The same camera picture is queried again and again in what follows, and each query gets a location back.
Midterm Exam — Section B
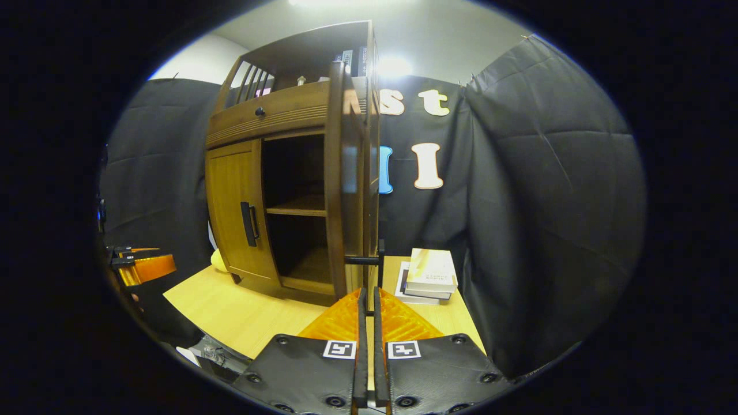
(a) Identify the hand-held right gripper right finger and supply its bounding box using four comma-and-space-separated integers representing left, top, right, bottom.
373, 286, 511, 415

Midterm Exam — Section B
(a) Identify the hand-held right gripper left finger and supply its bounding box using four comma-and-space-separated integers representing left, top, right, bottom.
234, 286, 368, 415

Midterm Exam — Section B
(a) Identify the black door handle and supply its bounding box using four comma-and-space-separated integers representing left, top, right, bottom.
240, 201, 260, 247
345, 239, 386, 289

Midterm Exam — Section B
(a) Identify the wooden cabinet door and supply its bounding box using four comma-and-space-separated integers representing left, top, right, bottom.
325, 61, 370, 300
206, 140, 283, 287

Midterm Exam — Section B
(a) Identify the brown wooden shoe cabinet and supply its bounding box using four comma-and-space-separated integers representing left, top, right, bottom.
205, 20, 382, 306

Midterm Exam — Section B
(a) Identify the wooden cabinet drawer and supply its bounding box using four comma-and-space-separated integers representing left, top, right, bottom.
206, 81, 332, 149

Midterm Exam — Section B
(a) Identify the white book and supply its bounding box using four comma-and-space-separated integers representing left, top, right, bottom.
395, 261, 442, 305

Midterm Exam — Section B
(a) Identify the beige book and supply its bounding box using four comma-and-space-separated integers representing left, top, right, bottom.
404, 248, 459, 300

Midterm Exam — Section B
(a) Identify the wooden inner shelf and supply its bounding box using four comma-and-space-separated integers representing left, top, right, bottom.
265, 194, 327, 217

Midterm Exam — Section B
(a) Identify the black backdrop cloth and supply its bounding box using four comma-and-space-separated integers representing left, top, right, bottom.
101, 35, 646, 378

